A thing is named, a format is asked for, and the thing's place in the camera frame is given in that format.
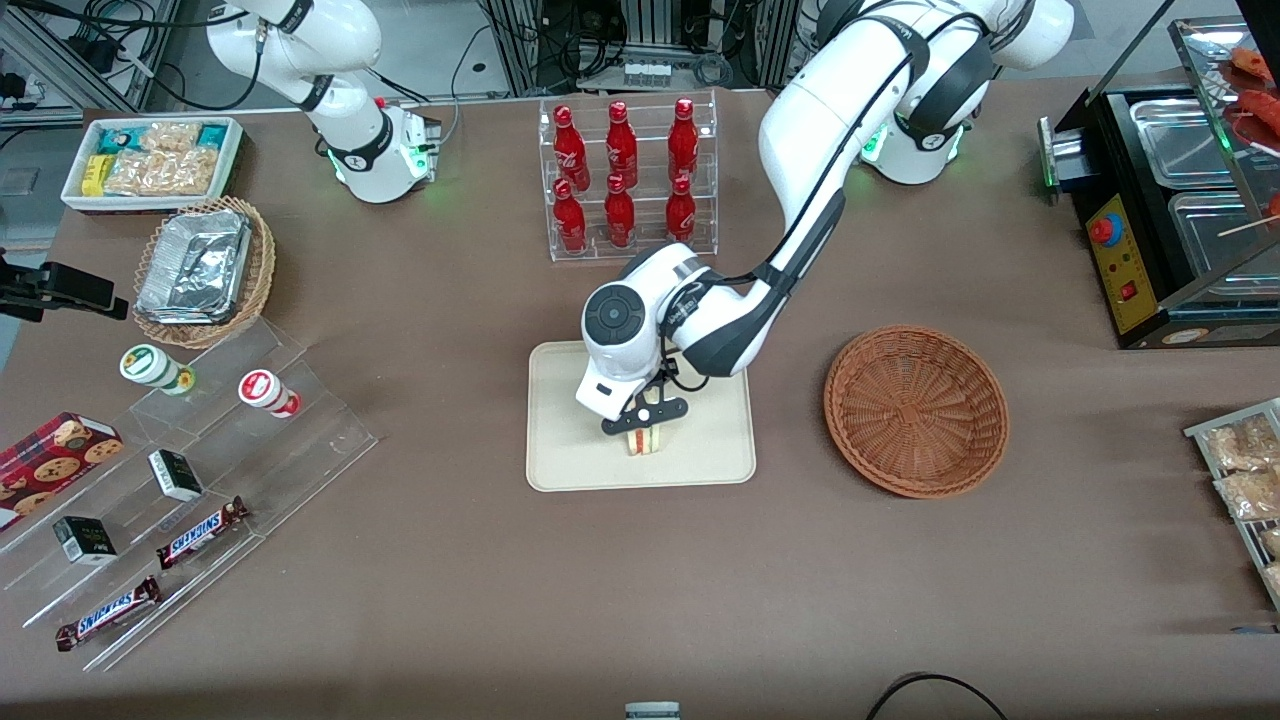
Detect beige plastic tray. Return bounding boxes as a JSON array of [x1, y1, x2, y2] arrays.
[[526, 340, 758, 493]]

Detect brown wicker basket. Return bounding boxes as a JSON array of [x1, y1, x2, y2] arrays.
[[823, 325, 1010, 499]]

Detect light wicker basket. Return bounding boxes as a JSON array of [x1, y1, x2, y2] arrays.
[[132, 196, 277, 350]]

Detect clear acrylic bottle rack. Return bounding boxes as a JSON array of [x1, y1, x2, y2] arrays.
[[538, 90, 719, 264]]

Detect red cola bottle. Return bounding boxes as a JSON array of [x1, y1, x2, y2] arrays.
[[604, 173, 636, 249], [553, 104, 591, 193], [553, 178, 588, 255], [668, 97, 700, 183], [665, 174, 697, 247], [606, 100, 639, 189]]

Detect clear acrylic stepped stand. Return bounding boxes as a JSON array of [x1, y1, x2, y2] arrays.
[[0, 318, 379, 673]]

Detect red lid white cup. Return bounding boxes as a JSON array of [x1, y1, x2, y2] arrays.
[[237, 369, 302, 419]]

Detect black equipment rack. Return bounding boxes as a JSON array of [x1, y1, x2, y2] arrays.
[[485, 0, 801, 96]]

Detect snickers bar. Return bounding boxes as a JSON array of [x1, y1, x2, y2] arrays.
[[55, 576, 163, 653], [155, 496, 251, 571]]

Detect stacked foil containers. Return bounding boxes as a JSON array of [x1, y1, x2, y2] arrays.
[[135, 208, 253, 326]]

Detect small black box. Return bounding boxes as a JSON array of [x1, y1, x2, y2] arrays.
[[147, 449, 205, 503], [52, 516, 119, 566]]

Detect white rectangular snack box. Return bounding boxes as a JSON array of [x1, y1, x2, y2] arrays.
[[60, 116, 245, 215]]

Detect green lid white cup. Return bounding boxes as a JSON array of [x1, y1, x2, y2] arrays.
[[119, 344, 196, 396]]

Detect clear cracker bag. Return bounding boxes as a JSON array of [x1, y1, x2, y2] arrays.
[[140, 122, 202, 154], [105, 148, 222, 198]]

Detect black food warmer case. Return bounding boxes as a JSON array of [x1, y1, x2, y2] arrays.
[[1037, 0, 1280, 351]]

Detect red cookie box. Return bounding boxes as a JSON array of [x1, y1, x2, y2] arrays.
[[0, 412, 126, 533]]

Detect steel warmer pan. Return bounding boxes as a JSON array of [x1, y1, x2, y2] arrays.
[[1130, 98, 1237, 189], [1168, 190, 1280, 301]]

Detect red sausage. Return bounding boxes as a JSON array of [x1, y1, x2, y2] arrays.
[[1225, 45, 1280, 151]]

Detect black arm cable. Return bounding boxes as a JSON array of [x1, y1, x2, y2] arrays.
[[655, 20, 961, 396]]

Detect black table cable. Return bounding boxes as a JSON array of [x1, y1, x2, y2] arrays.
[[865, 673, 1009, 720]]

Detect black clamp mount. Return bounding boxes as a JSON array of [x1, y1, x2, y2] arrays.
[[0, 248, 131, 323]]

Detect metal wire tray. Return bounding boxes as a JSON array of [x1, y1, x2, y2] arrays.
[[1184, 398, 1280, 613]]

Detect grey aluminium frame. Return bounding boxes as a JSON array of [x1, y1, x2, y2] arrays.
[[0, 0, 181, 126]]

